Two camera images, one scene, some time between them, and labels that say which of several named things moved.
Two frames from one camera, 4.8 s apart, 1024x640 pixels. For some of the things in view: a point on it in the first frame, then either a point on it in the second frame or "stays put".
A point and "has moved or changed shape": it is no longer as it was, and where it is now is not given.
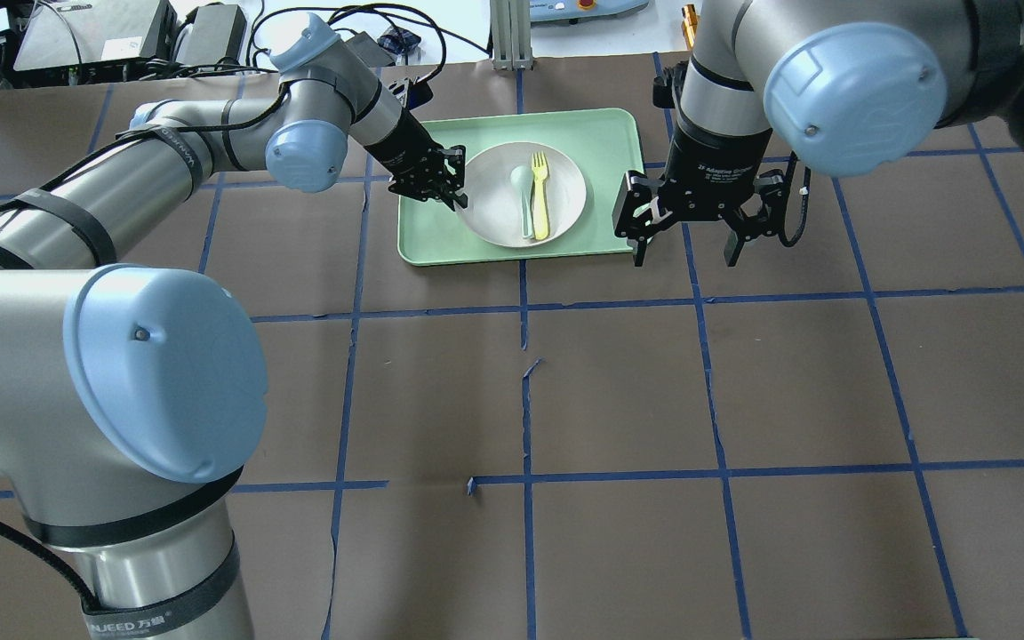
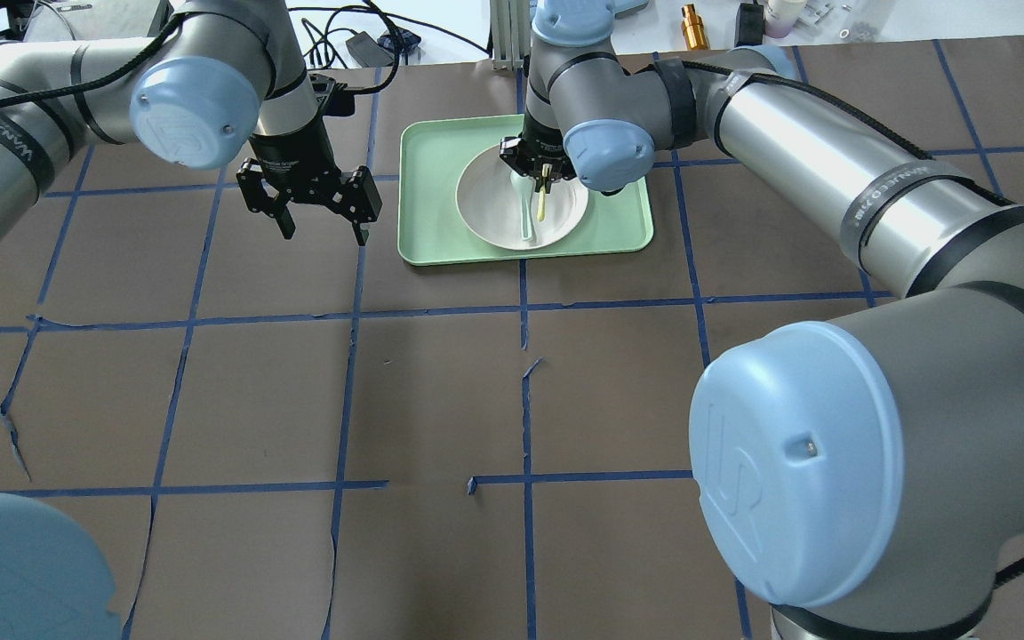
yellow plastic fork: x=540 y=168 has moved or changed shape
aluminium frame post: x=510 y=24 stays put
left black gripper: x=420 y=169 -> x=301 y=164
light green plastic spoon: x=522 y=177 stays put
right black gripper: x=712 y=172 -> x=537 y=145
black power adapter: x=216 y=32 -> x=368 y=52
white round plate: x=522 y=194 stays put
